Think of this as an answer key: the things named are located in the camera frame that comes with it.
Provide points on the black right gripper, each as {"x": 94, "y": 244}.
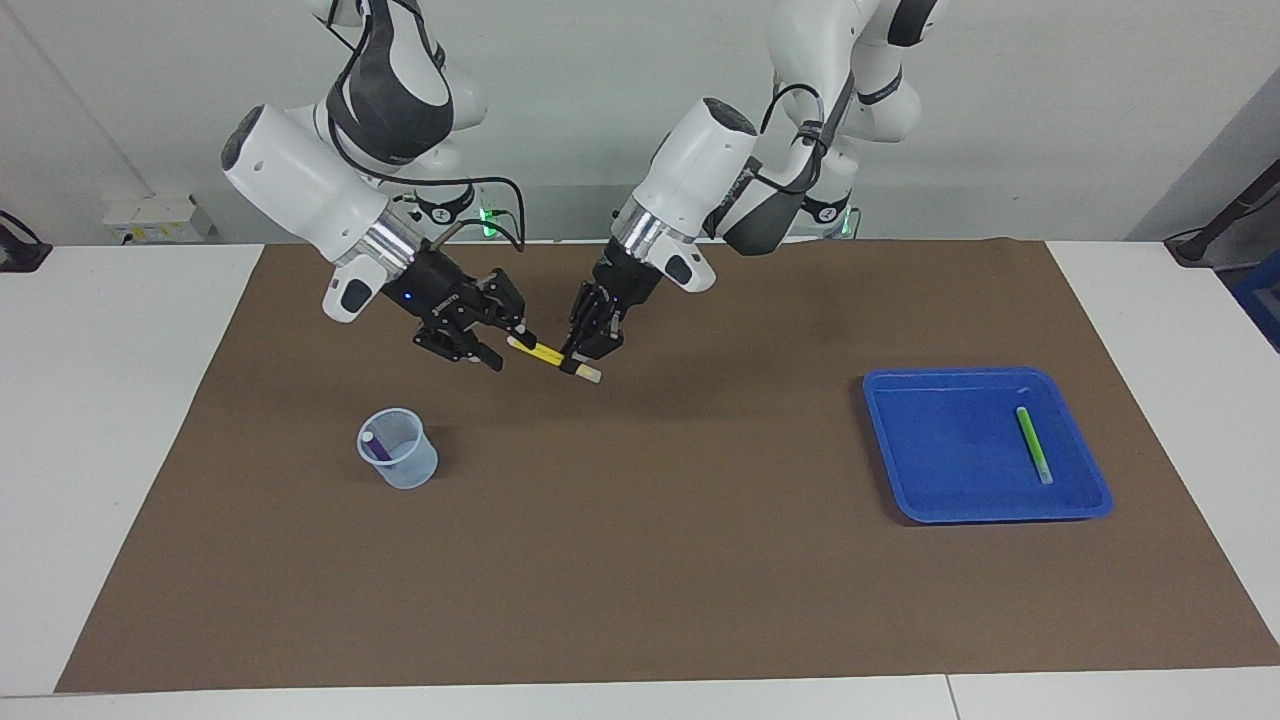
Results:
{"x": 445, "y": 300}

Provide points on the black stand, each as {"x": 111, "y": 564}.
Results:
{"x": 1200, "y": 245}

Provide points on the blue box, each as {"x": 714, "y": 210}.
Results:
{"x": 1262, "y": 300}

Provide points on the purple pen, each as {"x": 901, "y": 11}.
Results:
{"x": 377, "y": 448}

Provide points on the yellow pen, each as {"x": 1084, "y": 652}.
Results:
{"x": 547, "y": 353}

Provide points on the blue plastic tray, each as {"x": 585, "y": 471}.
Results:
{"x": 930, "y": 460}

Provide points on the black clamp mount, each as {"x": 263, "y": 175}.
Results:
{"x": 20, "y": 255}

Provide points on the brown table mat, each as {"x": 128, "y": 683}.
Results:
{"x": 640, "y": 550}

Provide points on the translucent plastic cup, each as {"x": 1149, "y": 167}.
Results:
{"x": 410, "y": 470}

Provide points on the white power strip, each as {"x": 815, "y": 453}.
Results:
{"x": 155, "y": 218}

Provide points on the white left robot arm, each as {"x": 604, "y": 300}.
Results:
{"x": 700, "y": 170}

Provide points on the green pen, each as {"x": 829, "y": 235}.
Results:
{"x": 1034, "y": 445}

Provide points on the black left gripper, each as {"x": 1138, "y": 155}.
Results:
{"x": 625, "y": 275}

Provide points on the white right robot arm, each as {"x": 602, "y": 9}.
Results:
{"x": 300, "y": 190}

